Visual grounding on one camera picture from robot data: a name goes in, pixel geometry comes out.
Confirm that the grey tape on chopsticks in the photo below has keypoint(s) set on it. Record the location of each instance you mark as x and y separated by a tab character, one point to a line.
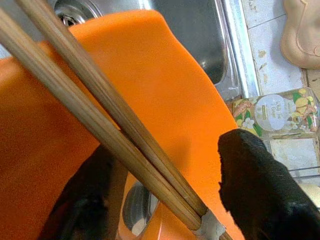
211	225

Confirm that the stainless steel sink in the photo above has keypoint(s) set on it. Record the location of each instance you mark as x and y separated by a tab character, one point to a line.
195	25

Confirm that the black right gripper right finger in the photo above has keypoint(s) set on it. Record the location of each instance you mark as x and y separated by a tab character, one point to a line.
262	195

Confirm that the orange octagonal plate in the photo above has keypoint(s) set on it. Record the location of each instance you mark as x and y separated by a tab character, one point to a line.
155	87

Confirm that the wooden chopstick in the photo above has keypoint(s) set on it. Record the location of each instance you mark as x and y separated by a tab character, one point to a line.
62	92
100	82

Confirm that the floral printed clear package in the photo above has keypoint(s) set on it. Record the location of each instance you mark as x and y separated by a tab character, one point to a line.
275	112

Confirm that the metal sink drain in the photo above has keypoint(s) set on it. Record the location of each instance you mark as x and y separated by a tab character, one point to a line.
72	12

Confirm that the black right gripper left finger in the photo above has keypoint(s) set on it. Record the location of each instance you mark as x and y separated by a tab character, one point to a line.
87	200

